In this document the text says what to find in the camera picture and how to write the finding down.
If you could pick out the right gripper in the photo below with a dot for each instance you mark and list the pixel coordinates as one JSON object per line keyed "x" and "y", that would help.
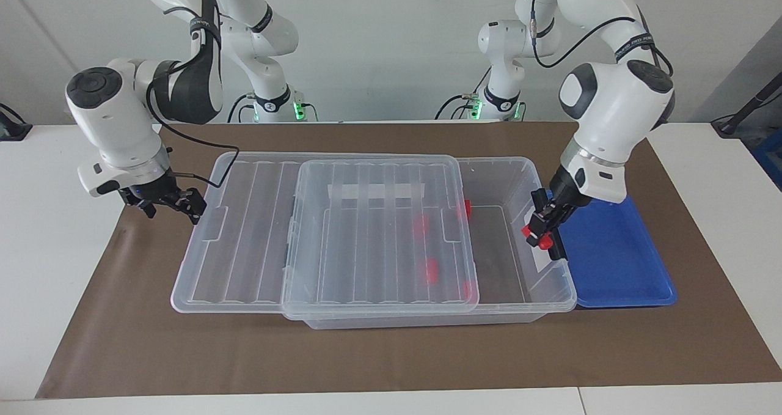
{"x": 153, "y": 190}

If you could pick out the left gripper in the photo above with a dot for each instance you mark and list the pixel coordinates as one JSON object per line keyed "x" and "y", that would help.
{"x": 568, "y": 192}

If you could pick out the red block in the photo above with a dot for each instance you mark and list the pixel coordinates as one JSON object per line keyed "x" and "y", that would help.
{"x": 467, "y": 209}
{"x": 432, "y": 271}
{"x": 541, "y": 240}
{"x": 470, "y": 290}

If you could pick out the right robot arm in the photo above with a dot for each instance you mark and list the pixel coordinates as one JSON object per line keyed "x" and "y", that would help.
{"x": 116, "y": 128}

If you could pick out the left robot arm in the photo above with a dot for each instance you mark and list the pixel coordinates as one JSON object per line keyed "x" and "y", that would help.
{"x": 611, "y": 121}

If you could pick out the clear plastic box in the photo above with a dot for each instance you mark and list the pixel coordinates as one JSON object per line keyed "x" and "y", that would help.
{"x": 519, "y": 262}

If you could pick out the blue plastic tray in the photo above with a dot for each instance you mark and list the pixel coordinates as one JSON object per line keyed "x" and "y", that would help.
{"x": 617, "y": 256}

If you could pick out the clear plastic lid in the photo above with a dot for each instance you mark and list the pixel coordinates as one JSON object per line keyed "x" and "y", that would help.
{"x": 244, "y": 238}

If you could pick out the black stand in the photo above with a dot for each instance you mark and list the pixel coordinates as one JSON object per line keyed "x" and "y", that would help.
{"x": 742, "y": 112}
{"x": 13, "y": 124}

